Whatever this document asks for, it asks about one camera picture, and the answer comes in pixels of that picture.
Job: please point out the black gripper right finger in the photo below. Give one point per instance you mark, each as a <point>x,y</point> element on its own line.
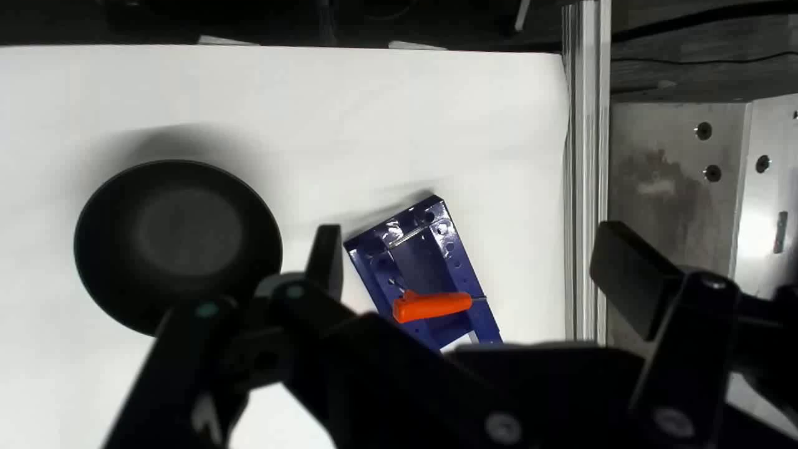
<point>637,276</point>

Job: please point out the black bowl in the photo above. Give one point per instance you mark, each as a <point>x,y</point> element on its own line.
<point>177,241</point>

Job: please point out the red marker-shaped object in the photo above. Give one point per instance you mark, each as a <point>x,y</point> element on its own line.
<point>432,307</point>

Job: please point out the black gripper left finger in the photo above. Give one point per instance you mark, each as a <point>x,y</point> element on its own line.
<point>325,260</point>

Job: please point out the metal base plate with holes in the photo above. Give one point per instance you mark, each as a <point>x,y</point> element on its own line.
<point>688,190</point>

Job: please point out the blue plastic holder rack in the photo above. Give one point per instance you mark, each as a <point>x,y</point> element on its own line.
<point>425,257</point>

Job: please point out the aluminium extrusion rail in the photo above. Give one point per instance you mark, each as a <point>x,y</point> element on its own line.
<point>586,165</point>

